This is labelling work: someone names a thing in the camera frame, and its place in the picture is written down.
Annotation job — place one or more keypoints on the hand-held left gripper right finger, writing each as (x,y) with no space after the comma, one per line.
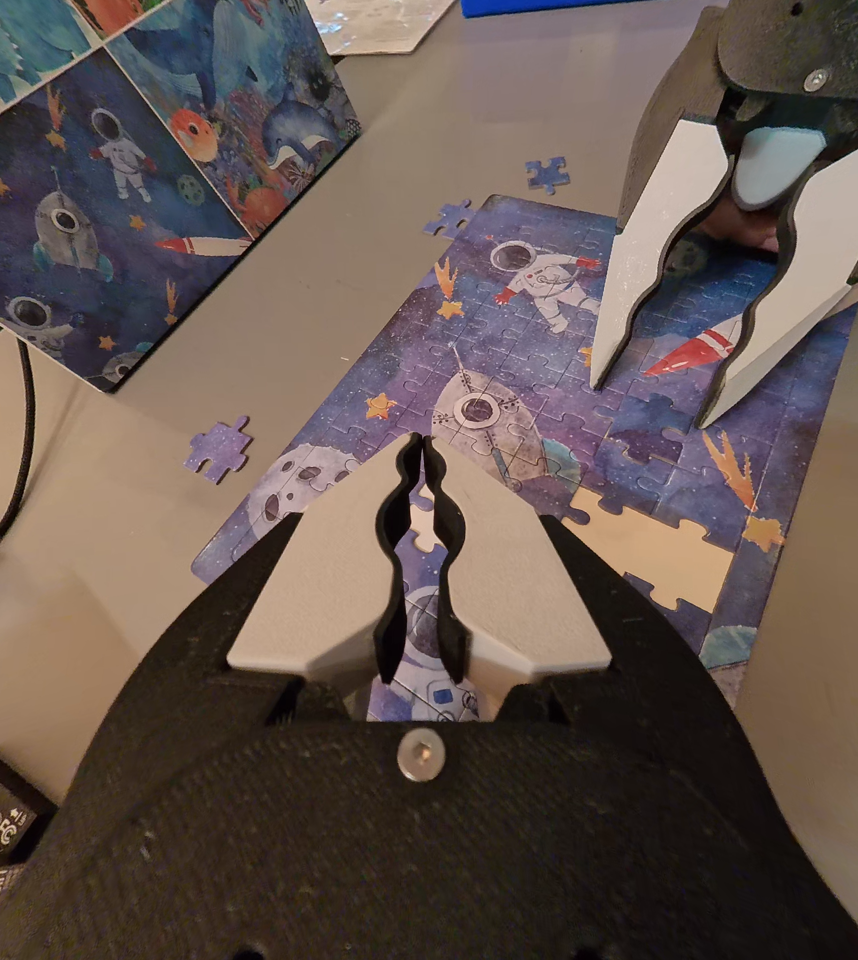
(526,600)

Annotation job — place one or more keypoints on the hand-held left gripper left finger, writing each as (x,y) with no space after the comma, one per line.
(316,592)

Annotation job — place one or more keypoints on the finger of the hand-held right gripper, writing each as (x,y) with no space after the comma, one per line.
(811,300)
(661,210)

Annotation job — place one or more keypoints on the purple jigsaw puzzle piece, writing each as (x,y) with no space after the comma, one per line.
(447,219)
(547,174)
(220,450)

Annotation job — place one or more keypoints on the space jigsaw puzzle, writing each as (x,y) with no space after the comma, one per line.
(623,457)

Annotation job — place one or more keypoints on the person's right hand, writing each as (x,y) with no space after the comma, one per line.
(747,229)

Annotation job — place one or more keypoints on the blue plastic bin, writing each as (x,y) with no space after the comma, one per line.
(586,6)

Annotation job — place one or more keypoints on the white paper sheet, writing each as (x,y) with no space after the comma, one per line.
(384,30)

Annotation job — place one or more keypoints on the puzzle box lid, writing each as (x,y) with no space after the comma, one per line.
(99,225)

